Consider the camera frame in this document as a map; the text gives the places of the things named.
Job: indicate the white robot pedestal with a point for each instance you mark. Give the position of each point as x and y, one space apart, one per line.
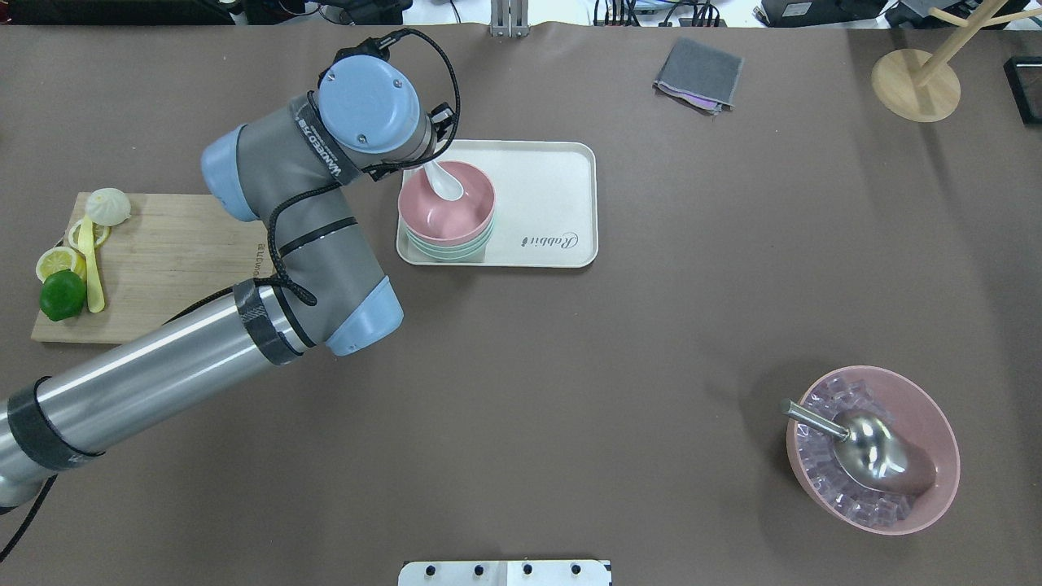
507 572

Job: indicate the grey folded cloth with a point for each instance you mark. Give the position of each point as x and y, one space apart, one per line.
700 75

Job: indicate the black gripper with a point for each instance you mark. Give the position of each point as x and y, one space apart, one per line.
422 160

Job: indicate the wooden mug tree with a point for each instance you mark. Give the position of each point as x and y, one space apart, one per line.
921 86

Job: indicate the white ceramic spoon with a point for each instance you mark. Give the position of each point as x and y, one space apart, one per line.
442 182

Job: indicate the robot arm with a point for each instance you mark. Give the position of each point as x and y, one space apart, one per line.
287 171

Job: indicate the large pink ice bowl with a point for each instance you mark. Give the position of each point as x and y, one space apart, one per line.
912 413

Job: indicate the lemon slice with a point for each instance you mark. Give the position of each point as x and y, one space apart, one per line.
58 259
100 233

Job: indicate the aluminium frame post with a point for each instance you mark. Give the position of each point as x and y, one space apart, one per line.
509 18

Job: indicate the white rabbit tray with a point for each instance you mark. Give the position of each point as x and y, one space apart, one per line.
546 211

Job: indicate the small pink bowl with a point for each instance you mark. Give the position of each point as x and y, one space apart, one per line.
447 223

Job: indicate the metal ice scoop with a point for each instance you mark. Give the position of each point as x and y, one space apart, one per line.
870 451

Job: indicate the wooden cutting board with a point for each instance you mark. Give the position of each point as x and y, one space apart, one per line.
174 250

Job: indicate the white toy bun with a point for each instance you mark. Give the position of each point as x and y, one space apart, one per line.
108 207

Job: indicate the stacked green bowls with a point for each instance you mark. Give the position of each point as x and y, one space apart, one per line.
453 253

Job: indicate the green lime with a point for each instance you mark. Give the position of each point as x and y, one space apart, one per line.
63 295

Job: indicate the yellow plastic knife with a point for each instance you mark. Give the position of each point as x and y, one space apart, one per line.
94 289

